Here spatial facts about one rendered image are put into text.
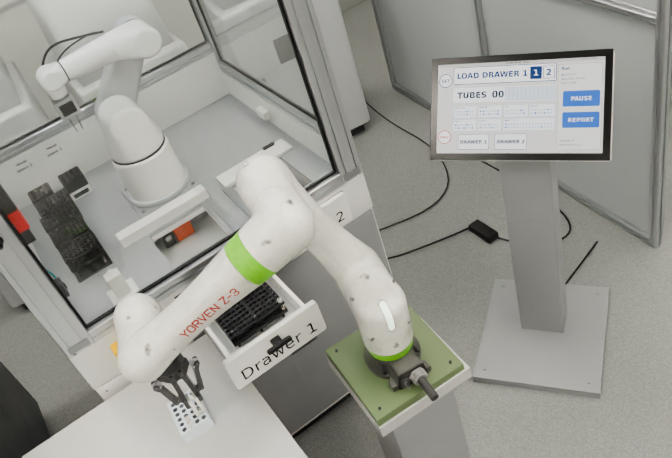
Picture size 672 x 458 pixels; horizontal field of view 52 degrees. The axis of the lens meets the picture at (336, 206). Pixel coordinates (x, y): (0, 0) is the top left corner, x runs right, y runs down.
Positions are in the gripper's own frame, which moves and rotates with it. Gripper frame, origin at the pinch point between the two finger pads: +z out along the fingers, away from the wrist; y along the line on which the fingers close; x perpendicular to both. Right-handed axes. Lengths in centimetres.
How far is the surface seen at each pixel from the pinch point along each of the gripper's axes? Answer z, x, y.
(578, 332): 80, 1, 130
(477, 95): -27, 19, 114
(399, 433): 21, -29, 41
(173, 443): 7.8, -0.9, -10.0
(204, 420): 4.0, -3.3, -0.1
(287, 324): -8.2, -1.4, 30.4
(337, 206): -6, 33, 65
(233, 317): -6.1, 13.9, 19.8
